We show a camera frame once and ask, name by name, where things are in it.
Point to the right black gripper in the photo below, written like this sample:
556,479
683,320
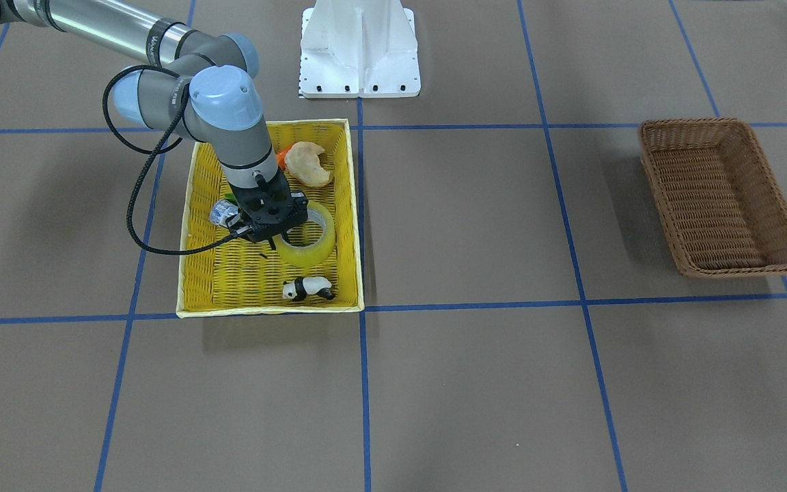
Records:
246,200

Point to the clear yellowish tape roll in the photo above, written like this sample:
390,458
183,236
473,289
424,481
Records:
315,253

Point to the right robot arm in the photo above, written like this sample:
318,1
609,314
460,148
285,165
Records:
191,86

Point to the yellow woven basket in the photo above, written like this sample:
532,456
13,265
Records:
241,277

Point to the brown wicker basket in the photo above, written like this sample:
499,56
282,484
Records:
719,203

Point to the panda figurine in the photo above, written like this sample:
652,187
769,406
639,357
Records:
301,288

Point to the small black labelled can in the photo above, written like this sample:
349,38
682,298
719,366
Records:
224,214

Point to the toy croissant bread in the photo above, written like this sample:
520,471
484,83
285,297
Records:
302,160

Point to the orange toy carrot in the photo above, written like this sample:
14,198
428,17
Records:
283,156

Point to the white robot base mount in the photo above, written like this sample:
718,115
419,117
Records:
359,49

